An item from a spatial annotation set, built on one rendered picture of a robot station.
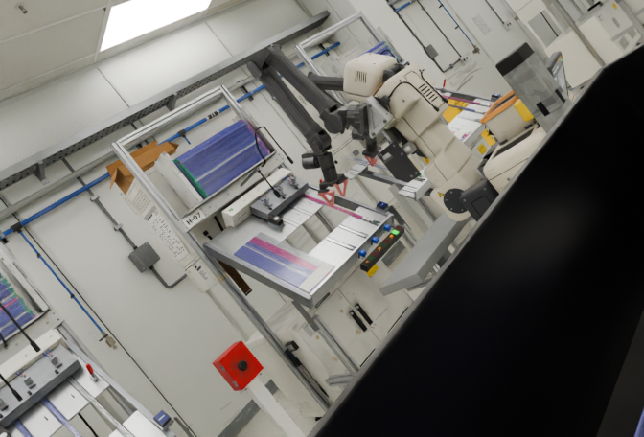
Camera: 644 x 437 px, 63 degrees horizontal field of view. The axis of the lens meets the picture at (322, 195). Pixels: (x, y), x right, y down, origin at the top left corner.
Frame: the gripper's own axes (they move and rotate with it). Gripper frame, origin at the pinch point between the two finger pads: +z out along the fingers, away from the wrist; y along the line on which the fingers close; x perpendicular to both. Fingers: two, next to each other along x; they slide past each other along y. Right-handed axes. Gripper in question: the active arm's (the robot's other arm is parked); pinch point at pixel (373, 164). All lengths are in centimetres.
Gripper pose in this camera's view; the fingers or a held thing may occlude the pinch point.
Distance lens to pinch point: 285.4
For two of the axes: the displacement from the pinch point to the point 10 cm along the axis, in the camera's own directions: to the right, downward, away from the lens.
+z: 1.2, 8.3, 5.4
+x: 7.9, 2.5, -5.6
